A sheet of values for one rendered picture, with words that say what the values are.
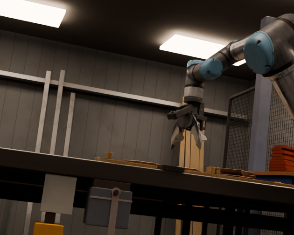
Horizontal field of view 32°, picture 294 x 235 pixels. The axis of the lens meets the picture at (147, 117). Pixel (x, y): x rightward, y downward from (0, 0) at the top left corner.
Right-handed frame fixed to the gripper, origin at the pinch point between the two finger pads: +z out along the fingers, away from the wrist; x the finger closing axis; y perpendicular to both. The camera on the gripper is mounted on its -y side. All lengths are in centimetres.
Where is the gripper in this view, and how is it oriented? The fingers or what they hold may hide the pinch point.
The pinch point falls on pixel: (184, 149)
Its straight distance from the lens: 197.2
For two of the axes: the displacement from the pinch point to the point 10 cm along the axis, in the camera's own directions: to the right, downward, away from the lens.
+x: -6.8, 0.5, 7.3
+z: -1.1, 9.8, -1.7
